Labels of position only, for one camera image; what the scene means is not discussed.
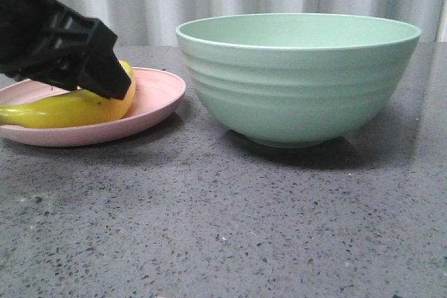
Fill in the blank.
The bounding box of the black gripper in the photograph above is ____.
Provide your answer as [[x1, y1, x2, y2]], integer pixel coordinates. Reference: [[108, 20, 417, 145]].
[[1, 0, 131, 100]]

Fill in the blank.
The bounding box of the yellow banana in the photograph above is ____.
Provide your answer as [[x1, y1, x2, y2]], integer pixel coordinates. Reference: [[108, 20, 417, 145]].
[[1, 61, 136, 128]]

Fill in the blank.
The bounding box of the green ribbed bowl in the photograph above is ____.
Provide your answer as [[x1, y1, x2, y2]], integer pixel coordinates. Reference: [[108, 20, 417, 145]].
[[176, 13, 421, 148]]

